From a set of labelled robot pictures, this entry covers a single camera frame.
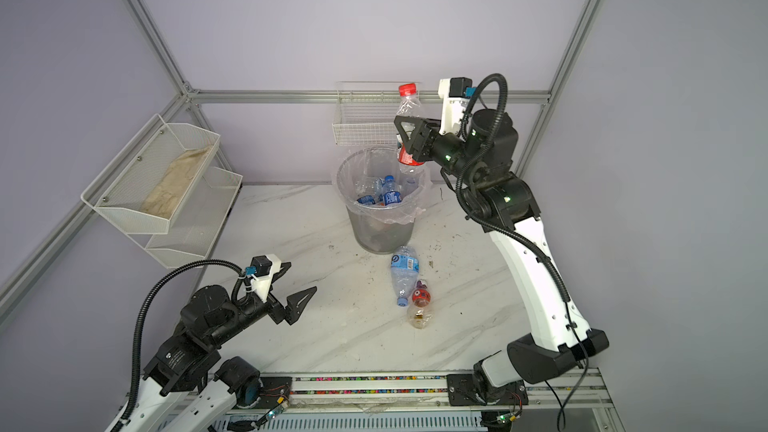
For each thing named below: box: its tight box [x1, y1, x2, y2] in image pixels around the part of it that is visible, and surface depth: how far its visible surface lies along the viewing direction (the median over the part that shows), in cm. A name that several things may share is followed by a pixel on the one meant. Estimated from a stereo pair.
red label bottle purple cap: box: [412, 279, 431, 308], surface depth 90 cm
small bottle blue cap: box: [382, 175, 402, 206], surface depth 90 cm
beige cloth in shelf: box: [141, 145, 212, 220], surface depth 80 cm
